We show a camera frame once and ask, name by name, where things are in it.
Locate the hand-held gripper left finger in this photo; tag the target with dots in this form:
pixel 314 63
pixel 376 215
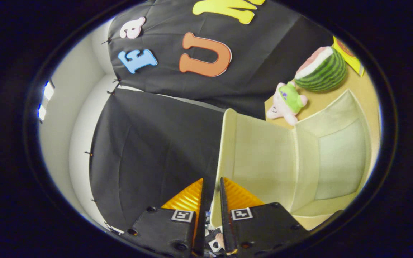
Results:
pixel 163 233

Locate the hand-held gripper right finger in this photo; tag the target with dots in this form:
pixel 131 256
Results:
pixel 264 229

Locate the cream fabric storage box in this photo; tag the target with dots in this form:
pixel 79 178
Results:
pixel 264 154

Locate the black backdrop cloth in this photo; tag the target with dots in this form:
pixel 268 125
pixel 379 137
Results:
pixel 149 150

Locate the pink and green plush toy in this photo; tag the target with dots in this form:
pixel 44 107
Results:
pixel 287 104

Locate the watermelon slice plush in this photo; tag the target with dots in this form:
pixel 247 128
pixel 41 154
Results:
pixel 323 71

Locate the ceiling light panel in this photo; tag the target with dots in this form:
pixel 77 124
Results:
pixel 48 92

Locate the yellow book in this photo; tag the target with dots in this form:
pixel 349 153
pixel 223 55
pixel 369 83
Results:
pixel 348 55

